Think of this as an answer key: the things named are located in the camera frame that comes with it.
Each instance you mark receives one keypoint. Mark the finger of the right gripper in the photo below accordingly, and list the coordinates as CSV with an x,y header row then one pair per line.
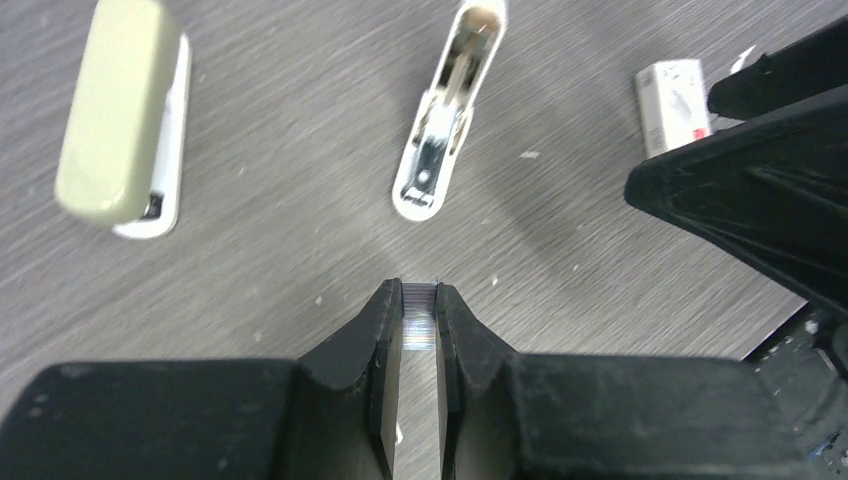
x,y
771,192
815,65

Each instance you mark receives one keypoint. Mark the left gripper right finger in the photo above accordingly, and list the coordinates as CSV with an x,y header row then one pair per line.
x,y
511,415

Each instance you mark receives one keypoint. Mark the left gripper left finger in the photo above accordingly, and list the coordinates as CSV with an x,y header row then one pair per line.
x,y
329,414

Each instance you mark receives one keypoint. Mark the white staple remover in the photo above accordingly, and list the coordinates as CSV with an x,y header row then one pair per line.
x,y
446,108

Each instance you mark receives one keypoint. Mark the white staple box sleeve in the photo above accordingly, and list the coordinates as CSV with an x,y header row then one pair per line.
x,y
672,104

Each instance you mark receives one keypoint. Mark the beige white stapler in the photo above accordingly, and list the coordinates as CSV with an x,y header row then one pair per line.
x,y
120,164

